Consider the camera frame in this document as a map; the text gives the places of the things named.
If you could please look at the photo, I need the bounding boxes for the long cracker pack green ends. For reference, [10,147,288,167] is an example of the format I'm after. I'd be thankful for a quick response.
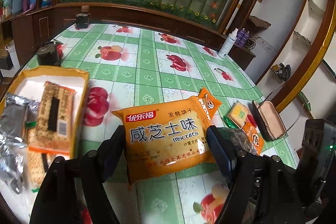
[27,122,56,193]

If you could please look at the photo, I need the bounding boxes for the cracker pack orange ends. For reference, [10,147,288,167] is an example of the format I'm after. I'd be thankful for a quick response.
[36,81,75,155]

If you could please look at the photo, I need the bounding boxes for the clear silver snack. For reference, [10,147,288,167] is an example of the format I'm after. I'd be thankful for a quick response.
[1,136,27,194]

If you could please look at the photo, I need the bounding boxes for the silver foil snack bag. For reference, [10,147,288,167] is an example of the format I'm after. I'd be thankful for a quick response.
[1,93,40,148]

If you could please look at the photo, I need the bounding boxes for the orange cheese biscuit bag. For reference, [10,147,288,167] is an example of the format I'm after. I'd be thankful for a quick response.
[113,96,214,185]

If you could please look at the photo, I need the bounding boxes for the orange round-logo snack packet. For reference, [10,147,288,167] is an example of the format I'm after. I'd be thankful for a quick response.
[243,122,265,155]

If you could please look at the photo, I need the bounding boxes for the open glasses case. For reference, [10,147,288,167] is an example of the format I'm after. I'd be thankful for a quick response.
[252,100,286,141]

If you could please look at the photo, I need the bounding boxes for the yellow cardboard box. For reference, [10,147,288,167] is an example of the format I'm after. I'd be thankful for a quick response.
[0,65,91,188]

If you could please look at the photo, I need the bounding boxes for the yellow green biscuit pack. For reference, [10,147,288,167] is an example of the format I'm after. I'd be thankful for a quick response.
[226,101,249,128]

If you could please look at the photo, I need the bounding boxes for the small orange logo snack packet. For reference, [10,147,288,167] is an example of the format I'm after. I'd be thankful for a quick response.
[198,87,222,120]

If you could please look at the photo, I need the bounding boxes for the black lidded jar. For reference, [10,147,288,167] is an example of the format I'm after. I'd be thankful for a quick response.
[36,42,63,67]

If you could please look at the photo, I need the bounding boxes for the purple bottles pair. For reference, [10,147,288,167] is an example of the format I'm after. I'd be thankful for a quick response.
[235,28,249,47]

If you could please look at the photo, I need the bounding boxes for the white spray bottle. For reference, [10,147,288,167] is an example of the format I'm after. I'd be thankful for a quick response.
[218,28,239,58]

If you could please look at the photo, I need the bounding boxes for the wooden display shelf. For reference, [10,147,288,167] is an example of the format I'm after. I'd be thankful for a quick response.
[1,0,57,67]

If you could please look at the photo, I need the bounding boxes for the small dark box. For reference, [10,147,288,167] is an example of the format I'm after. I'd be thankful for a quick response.
[75,12,89,29]

